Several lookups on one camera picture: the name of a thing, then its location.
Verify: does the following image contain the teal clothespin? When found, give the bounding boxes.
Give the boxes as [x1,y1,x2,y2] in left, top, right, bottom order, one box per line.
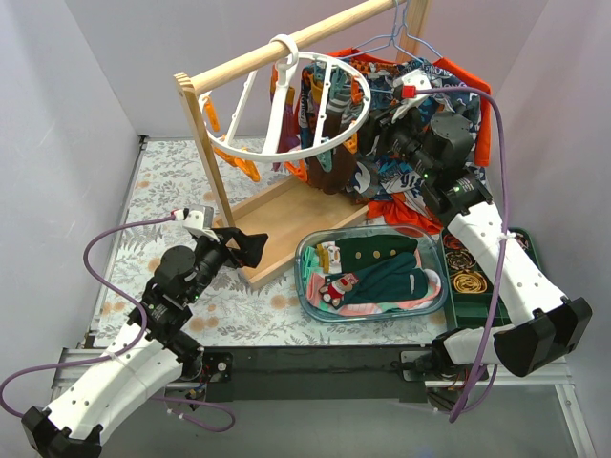
[315,144,339,173]

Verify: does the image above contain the green sock yellow dots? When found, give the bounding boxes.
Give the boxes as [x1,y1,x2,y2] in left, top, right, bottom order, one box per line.
[315,235,418,274]

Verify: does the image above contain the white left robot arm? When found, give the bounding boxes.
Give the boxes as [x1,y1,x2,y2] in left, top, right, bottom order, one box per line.
[21,228,268,457]

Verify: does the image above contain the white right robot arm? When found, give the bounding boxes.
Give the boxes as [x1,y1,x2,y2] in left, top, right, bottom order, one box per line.
[358,106,592,380]

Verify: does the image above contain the white round sock hanger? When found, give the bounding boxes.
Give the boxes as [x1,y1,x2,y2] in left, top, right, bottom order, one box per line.
[202,33,373,164]

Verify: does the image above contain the wooden drying rack stand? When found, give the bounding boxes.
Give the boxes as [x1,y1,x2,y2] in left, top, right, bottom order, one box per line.
[173,0,433,291]

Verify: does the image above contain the patterned blue orange shorts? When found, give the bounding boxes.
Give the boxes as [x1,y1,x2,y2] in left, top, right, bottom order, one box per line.
[294,59,492,222]

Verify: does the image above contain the floral table mat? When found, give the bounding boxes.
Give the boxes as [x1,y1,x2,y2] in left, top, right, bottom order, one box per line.
[109,139,447,347]

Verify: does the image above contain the brown striped-cuff sock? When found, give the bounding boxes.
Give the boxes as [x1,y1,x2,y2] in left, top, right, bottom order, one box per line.
[306,146,356,195]

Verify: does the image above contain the reindeer sock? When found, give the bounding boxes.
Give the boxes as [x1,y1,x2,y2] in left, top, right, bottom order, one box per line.
[319,273,359,309]

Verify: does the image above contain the clear glass sock container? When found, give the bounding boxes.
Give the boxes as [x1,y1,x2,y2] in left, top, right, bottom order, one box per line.
[295,224,449,323]

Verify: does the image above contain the yellow orange clothespin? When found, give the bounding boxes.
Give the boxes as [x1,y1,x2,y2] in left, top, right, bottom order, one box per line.
[202,96,221,132]

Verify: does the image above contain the purple yellow-cuff sock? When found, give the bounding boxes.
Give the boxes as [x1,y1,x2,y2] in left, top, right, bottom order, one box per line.
[277,87,301,154]

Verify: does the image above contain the dark teal sock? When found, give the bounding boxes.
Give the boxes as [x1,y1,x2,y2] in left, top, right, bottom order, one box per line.
[325,253,429,307]

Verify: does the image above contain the dark green compartment tray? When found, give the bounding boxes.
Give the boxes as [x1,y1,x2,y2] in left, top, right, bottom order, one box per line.
[439,226,545,330]

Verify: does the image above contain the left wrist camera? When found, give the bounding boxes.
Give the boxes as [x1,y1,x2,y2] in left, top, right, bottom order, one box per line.
[172,206,219,241]

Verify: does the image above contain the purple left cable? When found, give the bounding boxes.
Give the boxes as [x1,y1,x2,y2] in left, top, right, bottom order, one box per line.
[0,214,238,433]

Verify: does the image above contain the purple cable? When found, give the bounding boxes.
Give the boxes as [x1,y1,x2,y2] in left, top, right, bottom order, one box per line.
[414,87,511,425]
[0,214,238,433]

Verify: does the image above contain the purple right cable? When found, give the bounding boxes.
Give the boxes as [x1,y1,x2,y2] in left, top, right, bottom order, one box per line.
[414,87,511,425]

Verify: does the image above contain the blue wire clothes hanger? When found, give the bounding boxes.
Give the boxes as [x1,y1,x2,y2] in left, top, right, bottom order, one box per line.
[342,1,443,62]

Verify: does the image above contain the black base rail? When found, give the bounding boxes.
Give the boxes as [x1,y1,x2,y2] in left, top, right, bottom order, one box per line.
[203,344,458,403]

